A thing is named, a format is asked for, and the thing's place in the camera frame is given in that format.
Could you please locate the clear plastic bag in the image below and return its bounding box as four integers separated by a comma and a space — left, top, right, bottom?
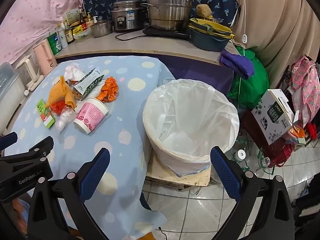
54, 105, 77, 132

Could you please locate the pink electric kettle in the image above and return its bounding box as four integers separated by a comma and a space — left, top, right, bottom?
33, 39, 58, 75

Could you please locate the clear bottle with white cap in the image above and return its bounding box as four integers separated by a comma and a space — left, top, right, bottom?
231, 147, 250, 170

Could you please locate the orange snack wrapper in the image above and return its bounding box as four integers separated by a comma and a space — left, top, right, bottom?
96, 77, 119, 102

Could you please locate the beige curtain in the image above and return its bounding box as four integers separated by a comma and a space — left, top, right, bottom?
230, 0, 320, 88

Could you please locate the pink printed garment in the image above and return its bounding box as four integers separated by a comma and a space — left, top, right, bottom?
291, 56, 320, 128

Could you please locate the trash bin with white liner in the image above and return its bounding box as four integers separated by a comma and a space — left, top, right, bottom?
143, 79, 240, 178

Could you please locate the black power cable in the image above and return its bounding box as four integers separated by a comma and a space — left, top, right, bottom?
115, 31, 155, 41

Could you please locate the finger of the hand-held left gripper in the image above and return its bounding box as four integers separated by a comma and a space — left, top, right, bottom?
0, 132, 18, 153
0, 136, 54, 167

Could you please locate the dark glass bottle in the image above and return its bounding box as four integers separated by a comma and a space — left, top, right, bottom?
78, 9, 87, 30

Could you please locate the green plastic bag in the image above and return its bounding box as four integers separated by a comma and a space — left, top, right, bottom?
227, 46, 270, 109

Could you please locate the white cable with switch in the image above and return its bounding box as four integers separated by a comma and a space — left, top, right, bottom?
237, 0, 248, 105

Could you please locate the dark blue basin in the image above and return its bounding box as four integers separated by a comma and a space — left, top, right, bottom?
189, 29, 232, 52

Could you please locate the white paper towel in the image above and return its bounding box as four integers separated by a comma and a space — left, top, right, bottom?
64, 70, 86, 82

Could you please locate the small steel pot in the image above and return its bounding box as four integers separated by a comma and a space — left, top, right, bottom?
89, 19, 113, 38

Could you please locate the green milk carton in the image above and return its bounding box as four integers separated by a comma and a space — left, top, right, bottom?
72, 68, 105, 102

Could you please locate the brown loofah sponge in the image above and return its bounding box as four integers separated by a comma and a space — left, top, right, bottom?
196, 4, 213, 18

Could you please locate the red thermos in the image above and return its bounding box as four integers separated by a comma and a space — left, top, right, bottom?
271, 144, 294, 167

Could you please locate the large steel steamer pot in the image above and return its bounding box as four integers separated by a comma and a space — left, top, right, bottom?
140, 0, 202, 32

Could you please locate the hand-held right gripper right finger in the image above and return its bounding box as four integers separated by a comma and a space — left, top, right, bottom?
210, 146, 295, 240

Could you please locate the blue printed tablecloth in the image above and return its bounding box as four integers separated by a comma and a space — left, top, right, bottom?
4, 55, 175, 238

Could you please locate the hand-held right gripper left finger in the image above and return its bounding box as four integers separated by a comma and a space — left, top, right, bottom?
27, 148, 112, 240

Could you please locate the pink plastic basket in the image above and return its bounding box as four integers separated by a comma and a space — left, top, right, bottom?
282, 126, 307, 143

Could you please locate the clear food container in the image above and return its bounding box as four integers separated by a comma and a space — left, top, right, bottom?
74, 30, 92, 42

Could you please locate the clear plastic storage box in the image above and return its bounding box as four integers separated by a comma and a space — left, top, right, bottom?
0, 62, 25, 135

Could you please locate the green packet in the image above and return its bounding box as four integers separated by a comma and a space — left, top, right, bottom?
47, 32, 62, 55

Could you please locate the small green box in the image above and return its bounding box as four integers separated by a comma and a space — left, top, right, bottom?
36, 99, 56, 130

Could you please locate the white electric kettle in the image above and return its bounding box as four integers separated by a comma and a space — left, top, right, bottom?
15, 54, 44, 92

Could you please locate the white milk gift box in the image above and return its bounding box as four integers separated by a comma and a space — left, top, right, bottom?
251, 89, 299, 146

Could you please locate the red plastic bag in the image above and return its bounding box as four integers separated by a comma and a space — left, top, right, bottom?
50, 99, 68, 117

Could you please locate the soy sauce bottle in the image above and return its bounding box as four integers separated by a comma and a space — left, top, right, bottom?
64, 21, 75, 44

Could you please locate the black induction cooker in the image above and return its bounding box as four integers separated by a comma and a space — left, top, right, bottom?
142, 26, 192, 40

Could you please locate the pink curtain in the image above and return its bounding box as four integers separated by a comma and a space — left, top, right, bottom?
0, 0, 87, 63

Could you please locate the dark red stool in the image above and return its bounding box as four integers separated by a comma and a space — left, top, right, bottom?
241, 110, 283, 160

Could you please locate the pink paper cup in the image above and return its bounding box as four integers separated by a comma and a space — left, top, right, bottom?
73, 97, 109, 134

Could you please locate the clear bottle with green handle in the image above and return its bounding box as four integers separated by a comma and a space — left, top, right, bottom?
257, 155, 275, 174

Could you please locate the steel rice cooker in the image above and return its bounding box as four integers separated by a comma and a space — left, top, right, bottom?
111, 0, 148, 33

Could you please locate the purple cloth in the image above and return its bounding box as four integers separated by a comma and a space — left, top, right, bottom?
219, 50, 255, 80

